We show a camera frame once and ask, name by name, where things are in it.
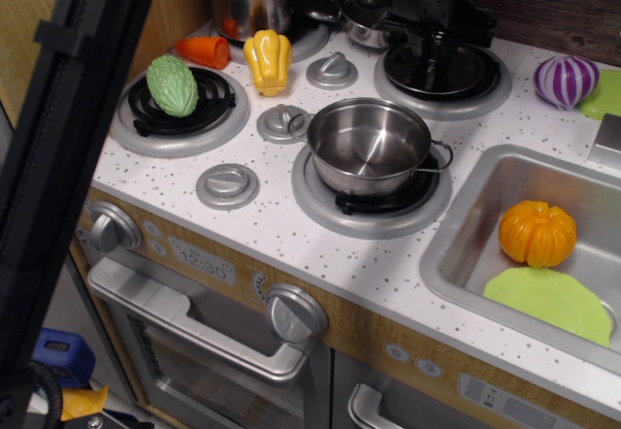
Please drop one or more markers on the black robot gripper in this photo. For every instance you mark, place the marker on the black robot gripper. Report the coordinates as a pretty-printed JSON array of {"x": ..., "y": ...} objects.
[{"x": 436, "y": 20}]

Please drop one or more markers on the shiny steel pot lid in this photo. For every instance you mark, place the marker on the shiny steel pot lid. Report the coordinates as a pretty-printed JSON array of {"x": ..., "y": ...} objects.
[{"x": 470, "y": 72}]

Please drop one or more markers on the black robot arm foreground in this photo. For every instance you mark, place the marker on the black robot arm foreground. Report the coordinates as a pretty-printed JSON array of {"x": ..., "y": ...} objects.
[{"x": 86, "y": 47}]

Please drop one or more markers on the steel pan at back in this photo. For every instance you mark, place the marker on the steel pan at back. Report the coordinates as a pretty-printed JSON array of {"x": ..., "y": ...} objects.
[{"x": 365, "y": 25}]

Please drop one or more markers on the small steel lid at back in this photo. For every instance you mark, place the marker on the small steel lid at back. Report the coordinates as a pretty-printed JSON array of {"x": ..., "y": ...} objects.
[{"x": 321, "y": 10}]

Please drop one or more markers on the steel pot on front burner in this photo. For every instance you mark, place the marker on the steel pot on front burner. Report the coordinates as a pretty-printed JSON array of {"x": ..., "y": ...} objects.
[{"x": 369, "y": 147}]

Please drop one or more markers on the right back burner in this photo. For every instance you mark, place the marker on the right back burner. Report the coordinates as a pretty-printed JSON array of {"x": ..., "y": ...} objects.
[{"x": 480, "y": 105}]

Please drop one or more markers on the burner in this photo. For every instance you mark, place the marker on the burner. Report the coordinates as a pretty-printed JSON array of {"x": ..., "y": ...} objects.
[
  {"x": 139, "y": 125},
  {"x": 376, "y": 218},
  {"x": 307, "y": 37},
  {"x": 480, "y": 105}
]

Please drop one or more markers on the silver stove knob back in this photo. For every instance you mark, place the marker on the silver stove knob back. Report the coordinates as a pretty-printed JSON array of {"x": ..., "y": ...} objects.
[{"x": 332, "y": 73}]

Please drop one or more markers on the silver stove knob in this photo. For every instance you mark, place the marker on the silver stove knob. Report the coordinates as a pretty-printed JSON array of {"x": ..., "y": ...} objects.
[
  {"x": 332, "y": 73},
  {"x": 227, "y": 186},
  {"x": 284, "y": 125}
]

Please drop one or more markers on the left back burner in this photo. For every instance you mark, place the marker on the left back burner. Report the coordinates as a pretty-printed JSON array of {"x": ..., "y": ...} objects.
[{"x": 307, "y": 37}]

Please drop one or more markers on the purple white onion toy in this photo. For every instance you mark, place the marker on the purple white onion toy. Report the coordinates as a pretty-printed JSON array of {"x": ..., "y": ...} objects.
[{"x": 565, "y": 81}]

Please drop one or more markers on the silver sink basin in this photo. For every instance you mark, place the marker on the silver sink basin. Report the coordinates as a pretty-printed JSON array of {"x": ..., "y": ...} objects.
[{"x": 465, "y": 253}]

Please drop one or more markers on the yellow bell pepper toy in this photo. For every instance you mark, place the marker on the yellow bell pepper toy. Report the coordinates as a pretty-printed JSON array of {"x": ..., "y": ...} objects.
[{"x": 268, "y": 56}]

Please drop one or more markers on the silver stove knob middle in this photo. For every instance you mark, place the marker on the silver stove knob middle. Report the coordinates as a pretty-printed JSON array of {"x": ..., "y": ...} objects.
[{"x": 284, "y": 125}]

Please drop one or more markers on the green plate behind onion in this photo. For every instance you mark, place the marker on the green plate behind onion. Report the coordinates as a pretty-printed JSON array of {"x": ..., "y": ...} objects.
[{"x": 605, "y": 98}]

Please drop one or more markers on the right front burner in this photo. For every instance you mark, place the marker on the right front burner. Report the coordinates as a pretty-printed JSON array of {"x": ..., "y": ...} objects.
[{"x": 376, "y": 218}]

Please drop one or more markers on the silver faucet base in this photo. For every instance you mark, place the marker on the silver faucet base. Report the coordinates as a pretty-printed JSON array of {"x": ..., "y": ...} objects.
[{"x": 606, "y": 147}]

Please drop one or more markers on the orange pumpkin toy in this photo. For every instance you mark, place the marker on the orange pumpkin toy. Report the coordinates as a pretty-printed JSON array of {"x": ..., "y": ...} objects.
[{"x": 536, "y": 234}]

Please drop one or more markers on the orange carrot toy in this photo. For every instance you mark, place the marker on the orange carrot toy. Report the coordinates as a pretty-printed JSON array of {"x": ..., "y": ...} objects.
[{"x": 213, "y": 52}]

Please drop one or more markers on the left front burner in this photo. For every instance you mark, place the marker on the left front burner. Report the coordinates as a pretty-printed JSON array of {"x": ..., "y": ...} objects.
[{"x": 139, "y": 125}]

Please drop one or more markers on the silver stove knob front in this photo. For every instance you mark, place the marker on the silver stove knob front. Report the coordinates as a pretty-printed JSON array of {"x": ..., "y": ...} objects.
[{"x": 227, "y": 186}]

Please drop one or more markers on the green bitter gourd toy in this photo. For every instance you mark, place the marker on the green bitter gourd toy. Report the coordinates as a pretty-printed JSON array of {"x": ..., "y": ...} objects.
[{"x": 172, "y": 86}]

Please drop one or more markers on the green plate in sink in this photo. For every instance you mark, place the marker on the green plate in sink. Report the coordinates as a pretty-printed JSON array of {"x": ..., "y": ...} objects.
[{"x": 555, "y": 298}]

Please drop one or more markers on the right oven dial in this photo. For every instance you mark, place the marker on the right oven dial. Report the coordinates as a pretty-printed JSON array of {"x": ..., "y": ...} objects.
[{"x": 292, "y": 315}]

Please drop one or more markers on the oven dial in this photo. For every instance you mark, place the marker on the oven dial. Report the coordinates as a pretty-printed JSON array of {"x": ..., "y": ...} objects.
[
  {"x": 112, "y": 228},
  {"x": 292, "y": 315}
]

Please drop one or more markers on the oven clock display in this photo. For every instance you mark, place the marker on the oven clock display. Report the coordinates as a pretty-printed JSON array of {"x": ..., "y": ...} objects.
[{"x": 203, "y": 261}]

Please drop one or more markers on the left oven dial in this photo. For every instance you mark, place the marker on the left oven dial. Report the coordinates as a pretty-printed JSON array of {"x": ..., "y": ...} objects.
[{"x": 112, "y": 228}]

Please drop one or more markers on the blue clamp object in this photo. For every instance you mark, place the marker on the blue clamp object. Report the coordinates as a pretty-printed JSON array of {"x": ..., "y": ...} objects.
[{"x": 67, "y": 354}]

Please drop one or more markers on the yellow tape piece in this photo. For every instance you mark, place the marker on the yellow tape piece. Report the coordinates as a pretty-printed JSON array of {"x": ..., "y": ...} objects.
[{"x": 82, "y": 402}]

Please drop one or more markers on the silver oven door handle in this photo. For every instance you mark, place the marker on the silver oven door handle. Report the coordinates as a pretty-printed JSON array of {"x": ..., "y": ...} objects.
[{"x": 169, "y": 309}]

